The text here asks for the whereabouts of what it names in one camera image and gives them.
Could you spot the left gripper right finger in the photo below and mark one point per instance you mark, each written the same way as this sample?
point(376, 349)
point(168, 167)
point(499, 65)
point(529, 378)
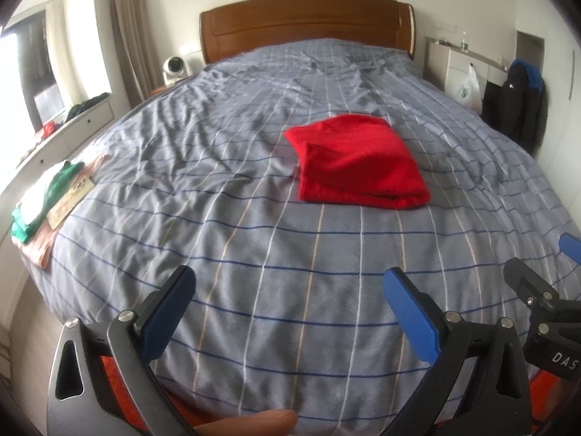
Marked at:
point(497, 399)

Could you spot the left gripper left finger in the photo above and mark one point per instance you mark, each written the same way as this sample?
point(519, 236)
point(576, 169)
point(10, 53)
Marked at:
point(80, 400)

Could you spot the red knit sweater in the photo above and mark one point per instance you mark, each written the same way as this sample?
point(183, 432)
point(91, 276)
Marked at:
point(356, 159)

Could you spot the operator finger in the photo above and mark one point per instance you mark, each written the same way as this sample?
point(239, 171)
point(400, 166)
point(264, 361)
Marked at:
point(277, 422)

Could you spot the green folded garment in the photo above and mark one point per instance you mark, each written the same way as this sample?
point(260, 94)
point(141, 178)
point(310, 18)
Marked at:
point(32, 209)

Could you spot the grey plaid bed duvet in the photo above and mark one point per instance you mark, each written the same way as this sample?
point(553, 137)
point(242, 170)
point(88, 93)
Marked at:
point(289, 310)

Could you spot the black and blue jacket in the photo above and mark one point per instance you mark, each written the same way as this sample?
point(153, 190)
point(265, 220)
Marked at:
point(518, 108)

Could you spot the white window-side desk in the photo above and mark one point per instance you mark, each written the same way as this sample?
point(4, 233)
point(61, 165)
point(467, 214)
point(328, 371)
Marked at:
point(65, 143)

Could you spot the white plastic bag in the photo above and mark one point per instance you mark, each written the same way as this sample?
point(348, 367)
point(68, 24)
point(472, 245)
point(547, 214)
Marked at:
point(468, 94)

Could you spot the white dresser cabinet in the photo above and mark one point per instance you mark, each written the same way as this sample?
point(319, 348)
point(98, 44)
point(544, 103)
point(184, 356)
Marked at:
point(446, 66)

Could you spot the brown wooden headboard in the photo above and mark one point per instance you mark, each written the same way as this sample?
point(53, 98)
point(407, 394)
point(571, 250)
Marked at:
point(243, 26)

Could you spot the beige curtain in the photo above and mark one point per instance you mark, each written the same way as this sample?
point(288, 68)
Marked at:
point(135, 47)

